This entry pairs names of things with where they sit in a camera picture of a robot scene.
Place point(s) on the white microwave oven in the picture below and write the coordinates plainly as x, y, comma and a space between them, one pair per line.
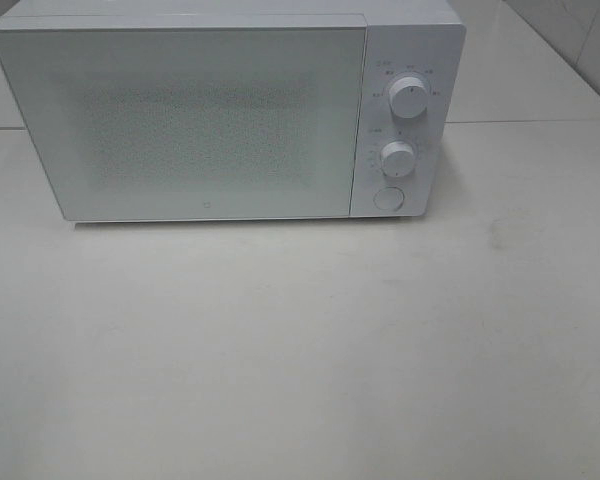
234, 110

